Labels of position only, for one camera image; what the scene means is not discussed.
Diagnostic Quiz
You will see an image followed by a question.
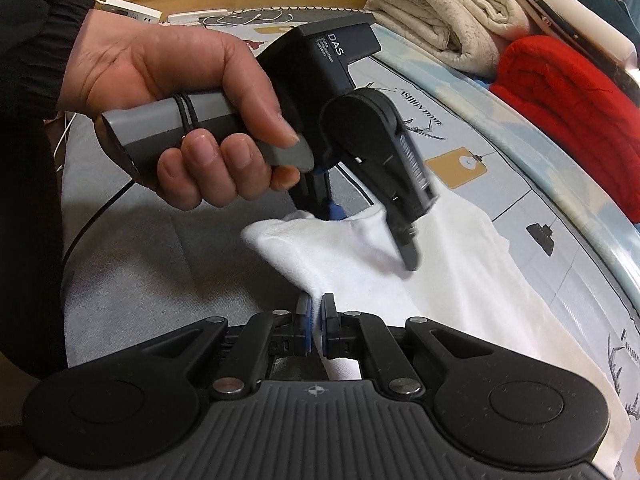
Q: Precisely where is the white charging cable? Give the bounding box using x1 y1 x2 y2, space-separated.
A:
200 9 297 30

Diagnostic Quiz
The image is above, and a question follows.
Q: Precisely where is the cream folded blanket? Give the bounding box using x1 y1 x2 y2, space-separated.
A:
364 0 532 77

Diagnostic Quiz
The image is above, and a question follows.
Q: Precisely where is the red folded blanket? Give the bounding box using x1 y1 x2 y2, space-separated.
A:
489 35 640 225

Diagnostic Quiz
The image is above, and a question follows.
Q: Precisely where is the dark flat board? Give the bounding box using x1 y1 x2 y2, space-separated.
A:
492 0 640 98

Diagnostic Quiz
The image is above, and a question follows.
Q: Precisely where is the printed bed sheet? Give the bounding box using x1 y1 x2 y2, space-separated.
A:
230 22 640 423

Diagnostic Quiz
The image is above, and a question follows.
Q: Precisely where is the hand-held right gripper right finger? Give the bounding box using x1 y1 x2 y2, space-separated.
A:
320 292 502 399

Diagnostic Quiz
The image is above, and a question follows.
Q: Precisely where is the person's left hand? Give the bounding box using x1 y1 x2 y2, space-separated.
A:
74 0 303 212

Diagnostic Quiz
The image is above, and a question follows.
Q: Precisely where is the person's left forearm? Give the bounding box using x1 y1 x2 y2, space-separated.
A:
0 0 101 382

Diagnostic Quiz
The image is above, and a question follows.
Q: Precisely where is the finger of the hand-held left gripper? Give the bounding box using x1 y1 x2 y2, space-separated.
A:
384 204 427 273
291 166 347 223

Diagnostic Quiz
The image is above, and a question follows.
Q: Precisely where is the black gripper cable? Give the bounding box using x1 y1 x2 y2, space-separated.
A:
62 91 200 267

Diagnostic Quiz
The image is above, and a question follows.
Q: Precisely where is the white power strip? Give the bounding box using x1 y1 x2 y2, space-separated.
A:
94 0 164 25

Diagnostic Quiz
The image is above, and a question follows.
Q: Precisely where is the light blue patterned blanket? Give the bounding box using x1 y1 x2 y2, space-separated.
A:
370 25 640 311

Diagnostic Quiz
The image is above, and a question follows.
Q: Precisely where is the white shirt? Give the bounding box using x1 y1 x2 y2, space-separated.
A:
240 175 631 480

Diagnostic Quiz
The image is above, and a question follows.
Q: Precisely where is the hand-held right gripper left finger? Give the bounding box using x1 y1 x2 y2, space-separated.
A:
140 294 315 401

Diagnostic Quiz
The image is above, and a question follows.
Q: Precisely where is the white charger adapter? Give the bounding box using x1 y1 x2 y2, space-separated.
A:
167 8 229 26

